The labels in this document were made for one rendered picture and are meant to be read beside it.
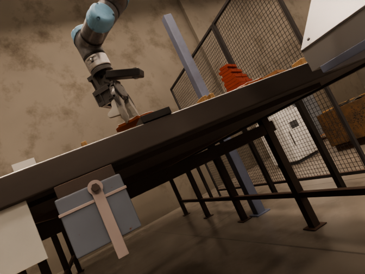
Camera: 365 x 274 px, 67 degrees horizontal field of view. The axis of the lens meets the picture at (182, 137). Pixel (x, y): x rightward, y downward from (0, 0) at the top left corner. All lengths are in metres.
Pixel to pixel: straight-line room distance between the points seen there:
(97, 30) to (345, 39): 0.66
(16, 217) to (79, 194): 0.12
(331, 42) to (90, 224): 0.68
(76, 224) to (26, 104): 5.70
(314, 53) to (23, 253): 0.80
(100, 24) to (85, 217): 0.54
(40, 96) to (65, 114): 0.60
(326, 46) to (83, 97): 5.79
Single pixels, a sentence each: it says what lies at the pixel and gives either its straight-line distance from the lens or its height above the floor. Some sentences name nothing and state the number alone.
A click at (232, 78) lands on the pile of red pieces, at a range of 1.90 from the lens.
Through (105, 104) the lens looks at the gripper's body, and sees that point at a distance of 0.90.
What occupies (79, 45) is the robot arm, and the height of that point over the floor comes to 1.27.
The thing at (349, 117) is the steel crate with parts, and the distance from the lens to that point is 4.48.
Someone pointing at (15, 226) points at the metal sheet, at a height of 0.82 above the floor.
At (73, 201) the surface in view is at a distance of 0.59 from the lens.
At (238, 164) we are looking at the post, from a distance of 2.96.
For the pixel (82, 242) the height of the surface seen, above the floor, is 0.74.
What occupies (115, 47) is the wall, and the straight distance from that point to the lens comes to 7.01.
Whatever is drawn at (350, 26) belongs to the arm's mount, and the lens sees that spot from 0.76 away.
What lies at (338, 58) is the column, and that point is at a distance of 0.76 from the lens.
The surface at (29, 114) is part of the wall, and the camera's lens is 6.15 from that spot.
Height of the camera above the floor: 0.79
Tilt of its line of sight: 6 degrees up
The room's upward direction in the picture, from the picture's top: 25 degrees counter-clockwise
